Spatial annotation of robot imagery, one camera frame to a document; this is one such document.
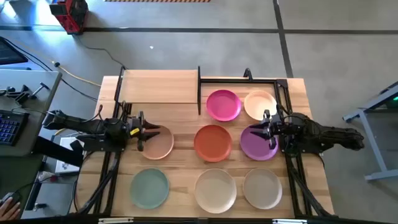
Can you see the green plate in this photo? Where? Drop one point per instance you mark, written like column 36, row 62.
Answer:
column 149, row 188

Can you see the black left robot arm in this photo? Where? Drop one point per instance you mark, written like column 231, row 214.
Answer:
column 93, row 126

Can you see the orange plate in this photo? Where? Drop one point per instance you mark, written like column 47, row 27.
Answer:
column 213, row 143

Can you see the black flat bar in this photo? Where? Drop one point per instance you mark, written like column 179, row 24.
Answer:
column 56, row 151

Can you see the magenta plate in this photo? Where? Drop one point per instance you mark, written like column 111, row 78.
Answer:
column 222, row 105

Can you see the black computer mouse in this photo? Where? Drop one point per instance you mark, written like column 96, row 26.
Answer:
column 11, row 196

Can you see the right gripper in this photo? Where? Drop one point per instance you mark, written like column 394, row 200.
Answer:
column 273, row 127

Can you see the red and black machine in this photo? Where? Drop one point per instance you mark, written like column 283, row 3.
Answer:
column 73, row 15

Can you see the grey metal table stand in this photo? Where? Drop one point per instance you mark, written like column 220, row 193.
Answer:
column 370, row 137

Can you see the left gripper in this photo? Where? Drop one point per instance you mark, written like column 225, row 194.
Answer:
column 140, row 124

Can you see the black desk clamp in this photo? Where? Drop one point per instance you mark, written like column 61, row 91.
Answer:
column 20, row 95

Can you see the light tan plate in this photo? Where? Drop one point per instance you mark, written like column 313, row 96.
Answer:
column 161, row 146

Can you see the cream plate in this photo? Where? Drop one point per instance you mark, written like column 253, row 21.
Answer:
column 215, row 191

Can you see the person's hand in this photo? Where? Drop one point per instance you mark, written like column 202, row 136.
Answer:
column 9, row 211

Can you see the grey beige plate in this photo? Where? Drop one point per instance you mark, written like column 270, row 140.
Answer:
column 262, row 188

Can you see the white box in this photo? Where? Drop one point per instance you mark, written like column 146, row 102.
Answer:
column 66, row 168

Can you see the black keyboard with blue keys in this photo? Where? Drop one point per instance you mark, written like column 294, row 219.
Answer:
column 12, row 127

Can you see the black monitor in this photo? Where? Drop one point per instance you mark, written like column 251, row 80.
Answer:
column 11, row 53

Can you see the grey desk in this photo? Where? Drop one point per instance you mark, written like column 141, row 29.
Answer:
column 31, row 77

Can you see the purple plate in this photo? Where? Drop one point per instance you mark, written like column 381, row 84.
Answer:
column 255, row 147

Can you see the black metal dish rack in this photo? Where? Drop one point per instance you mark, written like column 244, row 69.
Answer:
column 155, row 87

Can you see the pale peach plate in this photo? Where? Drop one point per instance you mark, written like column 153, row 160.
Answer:
column 256, row 104

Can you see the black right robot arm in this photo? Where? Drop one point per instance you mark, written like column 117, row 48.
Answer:
column 326, row 133

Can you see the silver metal bracket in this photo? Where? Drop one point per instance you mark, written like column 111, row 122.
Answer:
column 115, row 220
column 289, row 221

